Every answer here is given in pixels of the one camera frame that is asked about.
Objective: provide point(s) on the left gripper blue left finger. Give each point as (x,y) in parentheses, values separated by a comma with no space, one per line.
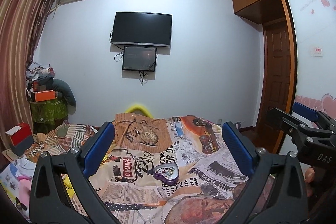
(95,148)

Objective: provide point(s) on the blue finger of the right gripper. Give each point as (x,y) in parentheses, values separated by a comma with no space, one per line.
(306,112)

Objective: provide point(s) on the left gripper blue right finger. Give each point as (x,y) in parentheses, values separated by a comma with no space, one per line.
(241,148)

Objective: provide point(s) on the purple heart jewelry box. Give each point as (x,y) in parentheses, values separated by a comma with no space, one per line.
(167,173)

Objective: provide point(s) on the person's right hand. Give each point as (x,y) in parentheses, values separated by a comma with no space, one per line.
(309,178)

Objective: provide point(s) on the brown wooden door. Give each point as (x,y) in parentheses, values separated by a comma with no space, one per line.
(276,74)

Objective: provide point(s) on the green patterned storage box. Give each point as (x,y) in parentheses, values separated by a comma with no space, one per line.
(48,112)

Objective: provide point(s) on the newspaper print bedspread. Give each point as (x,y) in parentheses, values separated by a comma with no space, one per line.
(209,179)

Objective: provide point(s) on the yellow round object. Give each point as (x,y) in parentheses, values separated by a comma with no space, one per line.
(138,108)

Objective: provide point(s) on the dark grey bundle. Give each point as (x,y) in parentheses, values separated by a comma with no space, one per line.
(62,87)

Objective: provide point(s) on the red white box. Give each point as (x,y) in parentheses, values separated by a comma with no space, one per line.
(19,133)

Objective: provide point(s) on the orange box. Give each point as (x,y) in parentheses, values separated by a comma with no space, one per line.
(42,96)

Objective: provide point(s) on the wooden wardrobe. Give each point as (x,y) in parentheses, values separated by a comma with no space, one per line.
(299,60)

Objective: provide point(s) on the striped brown curtain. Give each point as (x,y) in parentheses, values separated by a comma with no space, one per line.
(22,22)

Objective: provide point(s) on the small black wall monitor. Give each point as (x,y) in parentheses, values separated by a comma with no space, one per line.
(139,59)

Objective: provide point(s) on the black wall television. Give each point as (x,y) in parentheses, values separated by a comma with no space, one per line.
(142,29)

